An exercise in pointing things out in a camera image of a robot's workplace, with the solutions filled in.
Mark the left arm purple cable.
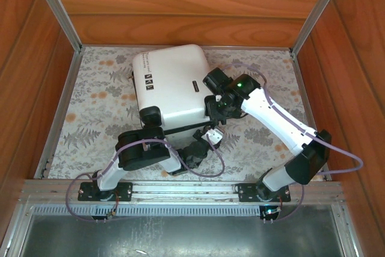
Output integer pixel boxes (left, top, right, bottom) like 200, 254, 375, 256
65, 139, 226, 224

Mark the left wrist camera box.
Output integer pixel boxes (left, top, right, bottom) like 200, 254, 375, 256
206, 127, 225, 149

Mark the aluminium corner post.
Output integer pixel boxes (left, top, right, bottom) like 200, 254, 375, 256
291, 0, 351, 57
28, 0, 84, 54

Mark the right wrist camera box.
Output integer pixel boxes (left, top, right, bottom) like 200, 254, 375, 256
202, 68, 232, 95

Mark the shiny metal sheet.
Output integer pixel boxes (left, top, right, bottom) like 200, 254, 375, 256
16, 213, 359, 257

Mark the white hard-shell suitcase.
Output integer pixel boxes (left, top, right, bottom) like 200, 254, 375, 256
131, 43, 218, 144

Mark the small green-lit circuit board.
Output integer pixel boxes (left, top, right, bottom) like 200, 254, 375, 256
259, 205, 284, 225

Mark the slotted grey cable duct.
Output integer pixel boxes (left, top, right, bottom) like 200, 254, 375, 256
29, 203, 335, 218

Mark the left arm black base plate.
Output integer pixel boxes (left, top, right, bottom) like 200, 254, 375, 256
77, 181, 134, 202

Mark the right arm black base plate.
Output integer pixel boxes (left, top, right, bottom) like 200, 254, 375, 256
238, 181, 292, 203

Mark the aluminium mounting rail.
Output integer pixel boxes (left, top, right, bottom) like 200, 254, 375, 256
18, 178, 344, 207

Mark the floral table mat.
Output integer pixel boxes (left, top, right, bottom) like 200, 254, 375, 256
48, 45, 327, 182

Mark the small wire connector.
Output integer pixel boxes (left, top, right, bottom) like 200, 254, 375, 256
103, 201, 121, 220

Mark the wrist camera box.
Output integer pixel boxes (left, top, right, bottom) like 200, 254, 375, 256
206, 127, 225, 149
202, 68, 232, 95

